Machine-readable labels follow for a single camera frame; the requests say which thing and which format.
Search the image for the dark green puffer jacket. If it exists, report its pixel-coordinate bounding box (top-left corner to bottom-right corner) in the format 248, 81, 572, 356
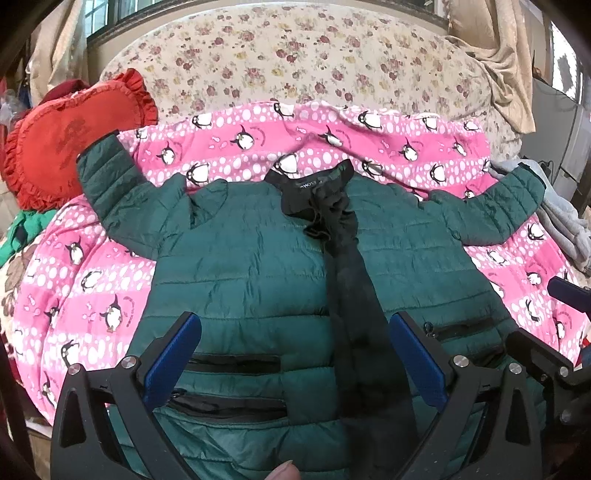
77, 135, 544, 479

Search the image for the operator thumb tip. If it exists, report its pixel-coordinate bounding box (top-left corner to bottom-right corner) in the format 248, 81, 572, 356
264, 460, 301, 480

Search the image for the grey fleece garment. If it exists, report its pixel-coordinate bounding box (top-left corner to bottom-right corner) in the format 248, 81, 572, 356
489, 158, 590, 277

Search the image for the grey refrigerator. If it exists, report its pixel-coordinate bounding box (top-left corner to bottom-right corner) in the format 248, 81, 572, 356
520, 79, 590, 200

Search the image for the green cloth at bedside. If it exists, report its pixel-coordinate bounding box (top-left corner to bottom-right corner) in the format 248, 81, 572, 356
0, 209, 57, 267

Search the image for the red ruffled pillow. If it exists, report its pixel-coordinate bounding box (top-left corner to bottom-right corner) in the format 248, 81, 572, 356
1, 69, 158, 212

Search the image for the beige curtain right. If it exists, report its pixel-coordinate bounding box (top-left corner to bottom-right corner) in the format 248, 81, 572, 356
447, 0, 536, 134

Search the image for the beige curtain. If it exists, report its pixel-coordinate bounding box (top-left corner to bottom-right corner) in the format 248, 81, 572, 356
447, 0, 536, 134
25, 0, 88, 106

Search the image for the floral bed sheet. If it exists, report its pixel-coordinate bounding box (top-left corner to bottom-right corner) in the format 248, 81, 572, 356
100, 4, 522, 159

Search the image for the beige curtain left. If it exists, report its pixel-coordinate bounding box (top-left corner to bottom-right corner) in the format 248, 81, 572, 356
25, 0, 88, 106

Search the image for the window with dark frame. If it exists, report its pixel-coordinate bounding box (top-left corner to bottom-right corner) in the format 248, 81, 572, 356
83, 0, 448, 43

